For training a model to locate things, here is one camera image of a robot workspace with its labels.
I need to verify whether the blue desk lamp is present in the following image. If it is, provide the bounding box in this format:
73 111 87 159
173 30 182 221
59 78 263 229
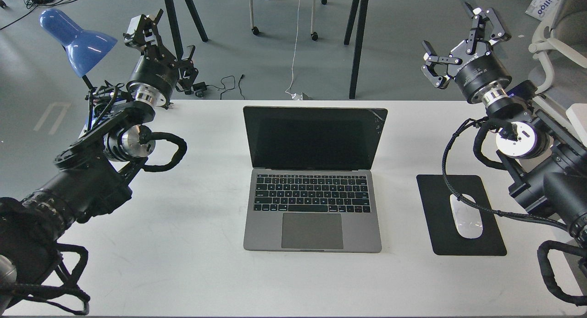
39 8 118 90

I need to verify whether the white swiiloo box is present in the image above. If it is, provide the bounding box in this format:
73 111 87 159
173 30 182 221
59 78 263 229
526 0 562 20

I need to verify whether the white rolling stand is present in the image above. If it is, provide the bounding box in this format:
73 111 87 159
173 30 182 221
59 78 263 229
248 0 328 42

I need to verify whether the black trestle table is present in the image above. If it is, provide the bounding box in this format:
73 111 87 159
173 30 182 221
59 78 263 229
149 0 381 100

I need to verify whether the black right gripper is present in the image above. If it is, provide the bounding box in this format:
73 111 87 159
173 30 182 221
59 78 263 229
421 1 512 104

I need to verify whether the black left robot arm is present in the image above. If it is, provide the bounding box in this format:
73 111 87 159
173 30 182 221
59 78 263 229
1 8 199 315

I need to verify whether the white hanging cable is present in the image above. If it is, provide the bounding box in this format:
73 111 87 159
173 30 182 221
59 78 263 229
284 0 304 101

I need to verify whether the white office chair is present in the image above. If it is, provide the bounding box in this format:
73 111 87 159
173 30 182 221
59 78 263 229
528 0 587 144

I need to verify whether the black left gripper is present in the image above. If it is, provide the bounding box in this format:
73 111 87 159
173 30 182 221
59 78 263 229
123 9 199 109

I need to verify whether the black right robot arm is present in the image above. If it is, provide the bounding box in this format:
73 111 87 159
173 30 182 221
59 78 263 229
422 3 587 306

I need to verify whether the black power adapter cable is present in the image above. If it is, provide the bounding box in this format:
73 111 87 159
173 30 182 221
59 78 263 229
186 74 246 100

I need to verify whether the black mouse pad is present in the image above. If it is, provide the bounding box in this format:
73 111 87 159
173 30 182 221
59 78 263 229
416 174 507 256

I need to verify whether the white computer mouse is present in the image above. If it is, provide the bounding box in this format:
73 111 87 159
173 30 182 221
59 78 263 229
449 193 483 239

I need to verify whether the grey laptop computer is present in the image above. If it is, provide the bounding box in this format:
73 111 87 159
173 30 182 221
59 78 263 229
243 106 388 253

